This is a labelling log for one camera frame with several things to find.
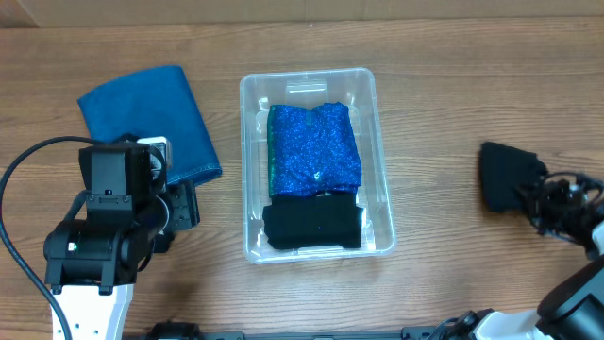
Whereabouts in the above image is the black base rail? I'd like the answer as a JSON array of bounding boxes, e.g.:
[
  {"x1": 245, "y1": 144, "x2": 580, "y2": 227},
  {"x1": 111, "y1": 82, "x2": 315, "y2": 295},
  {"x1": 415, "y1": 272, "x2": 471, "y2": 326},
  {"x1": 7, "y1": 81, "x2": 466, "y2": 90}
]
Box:
[{"x1": 141, "y1": 322, "x2": 446, "y2": 340}]

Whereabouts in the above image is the clear plastic container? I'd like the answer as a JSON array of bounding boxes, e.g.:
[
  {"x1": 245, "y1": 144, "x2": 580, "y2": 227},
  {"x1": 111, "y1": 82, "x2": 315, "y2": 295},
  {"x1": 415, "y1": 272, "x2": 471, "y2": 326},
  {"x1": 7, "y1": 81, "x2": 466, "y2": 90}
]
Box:
[{"x1": 240, "y1": 67, "x2": 396, "y2": 264}]

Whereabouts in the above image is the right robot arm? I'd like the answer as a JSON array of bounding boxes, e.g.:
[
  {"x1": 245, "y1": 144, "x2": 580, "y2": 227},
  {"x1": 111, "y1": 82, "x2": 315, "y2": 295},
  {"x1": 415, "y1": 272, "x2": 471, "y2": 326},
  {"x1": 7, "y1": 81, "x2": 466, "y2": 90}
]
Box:
[{"x1": 430, "y1": 172, "x2": 603, "y2": 340}]

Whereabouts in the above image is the blue glitter cloth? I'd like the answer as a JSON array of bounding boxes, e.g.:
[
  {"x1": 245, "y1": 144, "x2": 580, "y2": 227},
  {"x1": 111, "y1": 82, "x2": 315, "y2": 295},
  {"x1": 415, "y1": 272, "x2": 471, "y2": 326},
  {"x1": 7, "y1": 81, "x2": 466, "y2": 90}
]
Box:
[{"x1": 267, "y1": 102, "x2": 362, "y2": 196}]

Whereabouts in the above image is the folded blue denim cloth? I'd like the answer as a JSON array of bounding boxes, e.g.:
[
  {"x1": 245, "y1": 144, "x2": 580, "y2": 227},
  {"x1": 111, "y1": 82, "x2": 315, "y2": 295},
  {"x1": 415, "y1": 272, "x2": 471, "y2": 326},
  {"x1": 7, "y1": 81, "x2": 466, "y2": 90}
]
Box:
[{"x1": 77, "y1": 65, "x2": 222, "y2": 185}]

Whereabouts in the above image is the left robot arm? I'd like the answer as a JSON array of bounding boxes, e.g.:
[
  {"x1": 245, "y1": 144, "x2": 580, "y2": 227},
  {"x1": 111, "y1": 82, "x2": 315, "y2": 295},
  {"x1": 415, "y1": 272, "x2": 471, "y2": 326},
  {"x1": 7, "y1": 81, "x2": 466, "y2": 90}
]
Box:
[{"x1": 43, "y1": 181, "x2": 199, "y2": 339}]

